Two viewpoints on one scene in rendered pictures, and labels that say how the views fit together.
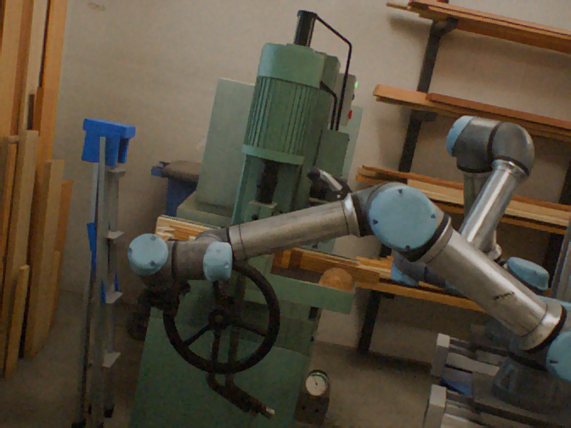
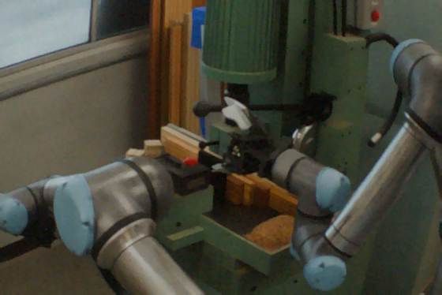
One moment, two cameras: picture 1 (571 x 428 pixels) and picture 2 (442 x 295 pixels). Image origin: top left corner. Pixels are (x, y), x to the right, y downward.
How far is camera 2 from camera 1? 1.30 m
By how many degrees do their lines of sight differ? 42
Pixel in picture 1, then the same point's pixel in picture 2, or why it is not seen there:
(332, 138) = (332, 46)
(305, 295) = (230, 245)
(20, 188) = (186, 64)
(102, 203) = (206, 90)
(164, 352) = not seen: hidden behind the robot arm
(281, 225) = not seen: hidden behind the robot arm
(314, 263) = (281, 203)
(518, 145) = (425, 94)
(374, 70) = not seen: outside the picture
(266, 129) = (208, 43)
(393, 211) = (60, 209)
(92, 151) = (197, 39)
